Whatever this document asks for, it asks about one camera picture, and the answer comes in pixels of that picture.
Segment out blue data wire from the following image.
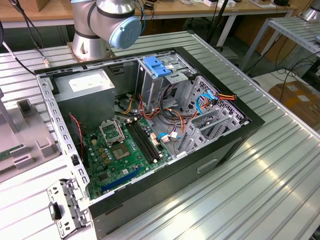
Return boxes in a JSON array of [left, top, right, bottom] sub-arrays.
[[195, 90, 218, 118]]

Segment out coloured power wire black plug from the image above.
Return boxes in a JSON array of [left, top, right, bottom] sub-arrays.
[[199, 92, 238, 112]]

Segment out grey metal disk bay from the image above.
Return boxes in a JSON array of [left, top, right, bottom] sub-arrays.
[[174, 107, 243, 158]]

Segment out black RAM slot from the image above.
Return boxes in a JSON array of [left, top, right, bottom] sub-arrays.
[[135, 118, 163, 160], [128, 120, 157, 163], [131, 119, 160, 162], [125, 120, 154, 165]]

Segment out grey metal drive cage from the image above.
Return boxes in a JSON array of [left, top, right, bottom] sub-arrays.
[[136, 53, 198, 113]]

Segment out green motherboard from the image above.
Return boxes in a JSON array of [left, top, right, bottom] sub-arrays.
[[82, 116, 173, 201]]

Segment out metal socket cover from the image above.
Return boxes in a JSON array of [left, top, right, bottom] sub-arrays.
[[99, 119, 125, 148]]

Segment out CPU socket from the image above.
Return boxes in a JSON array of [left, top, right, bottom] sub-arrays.
[[111, 142, 132, 162]]

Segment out blue plastic drive latch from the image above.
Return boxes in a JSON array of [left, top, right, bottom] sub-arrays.
[[143, 56, 173, 78]]

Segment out black open PC case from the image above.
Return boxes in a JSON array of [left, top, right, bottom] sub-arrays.
[[33, 46, 266, 240]]

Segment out blue expansion slot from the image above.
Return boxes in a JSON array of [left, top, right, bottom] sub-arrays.
[[101, 166, 143, 193]]

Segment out grey power supply unit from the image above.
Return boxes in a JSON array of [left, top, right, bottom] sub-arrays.
[[53, 68, 116, 131]]

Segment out black case fan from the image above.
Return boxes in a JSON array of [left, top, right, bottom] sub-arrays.
[[66, 113, 90, 169]]

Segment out black tripod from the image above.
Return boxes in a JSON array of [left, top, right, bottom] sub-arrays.
[[206, 0, 232, 50]]

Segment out grey parts rack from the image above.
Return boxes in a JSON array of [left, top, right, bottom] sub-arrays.
[[0, 88, 63, 183]]

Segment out large flat cardboard box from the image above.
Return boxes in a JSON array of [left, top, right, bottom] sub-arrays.
[[268, 80, 320, 128]]

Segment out green RAM stick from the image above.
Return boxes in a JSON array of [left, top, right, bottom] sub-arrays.
[[0, 144, 26, 161]]

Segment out metal slat side table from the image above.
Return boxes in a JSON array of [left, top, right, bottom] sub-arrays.
[[239, 16, 320, 73]]

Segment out small cardboard box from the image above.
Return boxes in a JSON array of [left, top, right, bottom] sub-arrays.
[[34, 0, 51, 13]]

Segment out coloured power wire bundle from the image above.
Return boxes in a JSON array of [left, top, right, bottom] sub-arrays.
[[136, 84, 201, 135]]

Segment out blue wire with white label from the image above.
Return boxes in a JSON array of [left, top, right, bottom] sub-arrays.
[[158, 131, 180, 144]]

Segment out yellow black power wires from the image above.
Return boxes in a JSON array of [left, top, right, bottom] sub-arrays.
[[116, 92, 138, 116]]

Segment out red black fan wire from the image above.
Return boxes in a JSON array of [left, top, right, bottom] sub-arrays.
[[67, 113, 86, 148]]

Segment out wooden desk white frame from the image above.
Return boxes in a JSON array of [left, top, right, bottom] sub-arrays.
[[0, 0, 298, 48]]

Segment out hinged metal slot bracket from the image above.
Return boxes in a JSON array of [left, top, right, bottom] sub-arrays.
[[46, 177, 92, 240]]

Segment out thin cable with metal plug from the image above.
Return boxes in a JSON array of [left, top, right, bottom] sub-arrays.
[[36, 47, 51, 68]]

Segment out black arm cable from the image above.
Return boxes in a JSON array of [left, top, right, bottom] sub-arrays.
[[0, 19, 36, 75]]

